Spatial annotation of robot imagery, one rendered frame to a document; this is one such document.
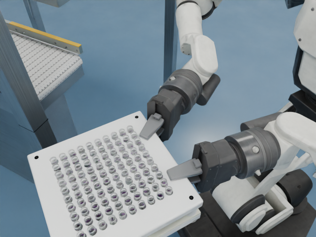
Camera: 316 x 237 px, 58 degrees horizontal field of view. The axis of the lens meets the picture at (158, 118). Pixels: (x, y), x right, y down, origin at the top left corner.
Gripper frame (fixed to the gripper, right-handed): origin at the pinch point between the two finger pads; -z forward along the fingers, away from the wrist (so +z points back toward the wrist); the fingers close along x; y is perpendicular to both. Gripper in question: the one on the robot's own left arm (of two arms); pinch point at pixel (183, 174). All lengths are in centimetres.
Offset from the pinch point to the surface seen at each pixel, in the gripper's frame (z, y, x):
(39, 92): -25, 53, 17
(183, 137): 47, 82, 105
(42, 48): -22, 76, 16
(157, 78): 52, 145, 105
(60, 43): -15, 73, 13
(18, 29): -29, 89, 14
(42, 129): -27, 41, 21
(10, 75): -28.3, 39.4, -1.4
